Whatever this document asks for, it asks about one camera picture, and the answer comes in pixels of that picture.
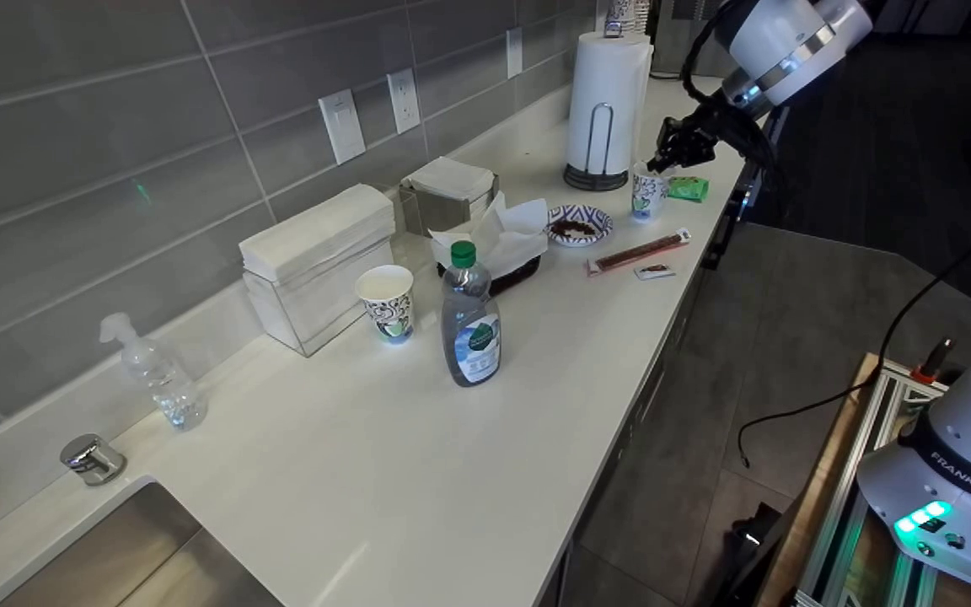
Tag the wooden stand board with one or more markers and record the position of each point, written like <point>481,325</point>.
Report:
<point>818,494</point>

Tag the metal sink air gap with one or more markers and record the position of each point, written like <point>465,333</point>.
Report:
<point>91,460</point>

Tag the black napkin holder with napkins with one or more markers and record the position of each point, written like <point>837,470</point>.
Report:
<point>502,255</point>

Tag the steel kitchen sink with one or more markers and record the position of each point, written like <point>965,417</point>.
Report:
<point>115,556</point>

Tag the white wall outlet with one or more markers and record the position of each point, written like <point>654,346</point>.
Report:
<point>341,125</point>
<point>512,52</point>
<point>402,103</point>

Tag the white paper towel roll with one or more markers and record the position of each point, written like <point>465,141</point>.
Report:
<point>608,88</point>

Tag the dish soap bottle green cap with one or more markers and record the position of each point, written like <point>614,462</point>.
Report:
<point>473,325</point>

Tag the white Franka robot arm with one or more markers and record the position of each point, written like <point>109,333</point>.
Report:
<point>791,39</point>

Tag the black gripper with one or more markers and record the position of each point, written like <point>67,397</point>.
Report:
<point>734,121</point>

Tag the grey napkin box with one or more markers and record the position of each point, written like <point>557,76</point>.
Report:
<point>447,190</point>

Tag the green snack packet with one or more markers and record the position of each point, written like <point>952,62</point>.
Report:
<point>688,190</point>

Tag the clear plastic water bottle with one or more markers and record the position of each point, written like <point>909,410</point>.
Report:
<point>165,375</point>

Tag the blue white paper bowl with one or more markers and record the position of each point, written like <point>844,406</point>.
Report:
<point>577,227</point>

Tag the aluminium stand frame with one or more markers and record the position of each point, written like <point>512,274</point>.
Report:
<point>876,427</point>

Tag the printed paper cup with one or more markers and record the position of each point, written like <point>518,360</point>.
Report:
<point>644,197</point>
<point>385,303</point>

